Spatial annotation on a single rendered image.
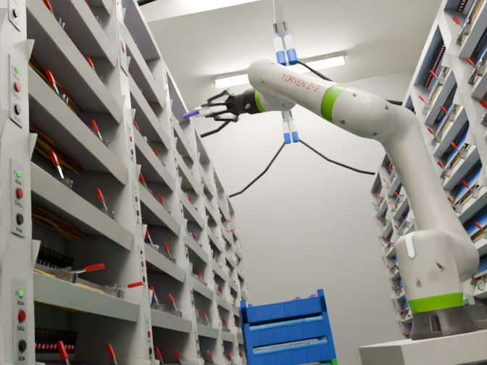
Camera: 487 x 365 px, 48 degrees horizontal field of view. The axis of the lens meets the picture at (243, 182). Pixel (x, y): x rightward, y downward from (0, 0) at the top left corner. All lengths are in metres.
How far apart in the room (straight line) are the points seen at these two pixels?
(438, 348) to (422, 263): 0.21
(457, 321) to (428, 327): 0.06
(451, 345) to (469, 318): 0.16
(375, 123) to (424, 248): 0.36
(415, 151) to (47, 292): 1.03
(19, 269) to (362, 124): 0.93
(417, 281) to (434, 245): 0.09
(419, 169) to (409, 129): 0.12
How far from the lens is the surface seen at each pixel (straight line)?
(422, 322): 1.35
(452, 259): 1.38
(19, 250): 0.92
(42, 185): 1.05
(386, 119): 1.49
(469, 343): 1.27
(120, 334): 1.52
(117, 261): 1.55
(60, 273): 1.12
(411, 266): 1.35
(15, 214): 0.92
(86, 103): 1.67
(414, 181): 1.56
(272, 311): 1.96
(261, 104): 1.89
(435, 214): 1.53
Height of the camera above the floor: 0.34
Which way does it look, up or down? 18 degrees up
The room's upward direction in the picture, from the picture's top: 9 degrees counter-clockwise
